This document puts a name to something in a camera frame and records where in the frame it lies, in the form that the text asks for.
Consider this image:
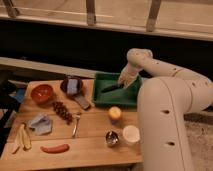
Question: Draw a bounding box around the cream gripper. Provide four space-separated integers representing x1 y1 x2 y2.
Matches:
117 63 141 89

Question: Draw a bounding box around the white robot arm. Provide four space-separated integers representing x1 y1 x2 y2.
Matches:
118 48 213 171

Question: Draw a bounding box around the green plastic tray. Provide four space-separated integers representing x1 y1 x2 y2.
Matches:
92 72 142 108

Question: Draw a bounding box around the yellow apple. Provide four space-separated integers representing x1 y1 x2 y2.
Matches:
108 106 122 121

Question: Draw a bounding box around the white plastic cup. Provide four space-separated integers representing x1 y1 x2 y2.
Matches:
122 125 140 145

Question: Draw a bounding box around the light blue sponge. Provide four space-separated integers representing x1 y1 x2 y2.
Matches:
67 79 78 94

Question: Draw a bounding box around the small metal cup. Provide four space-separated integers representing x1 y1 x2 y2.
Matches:
105 131 119 147

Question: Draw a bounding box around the dark brown bowl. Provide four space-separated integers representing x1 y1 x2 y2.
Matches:
60 76 83 96

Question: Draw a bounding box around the brown grape bunch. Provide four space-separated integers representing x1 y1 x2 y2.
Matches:
53 101 72 124

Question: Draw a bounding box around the orange red bowl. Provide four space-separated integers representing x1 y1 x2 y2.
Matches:
31 84 54 104

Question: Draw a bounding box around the red sausage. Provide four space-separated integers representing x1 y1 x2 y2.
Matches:
40 144 69 154

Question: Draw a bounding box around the blue grey cloth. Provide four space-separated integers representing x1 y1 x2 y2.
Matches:
27 114 52 135

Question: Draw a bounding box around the blue object on chair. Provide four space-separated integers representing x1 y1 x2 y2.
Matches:
11 88 26 102

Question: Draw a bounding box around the peeled banana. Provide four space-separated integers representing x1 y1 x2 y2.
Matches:
12 123 32 154

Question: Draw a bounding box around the black chair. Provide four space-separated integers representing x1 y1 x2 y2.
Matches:
0 70 20 155

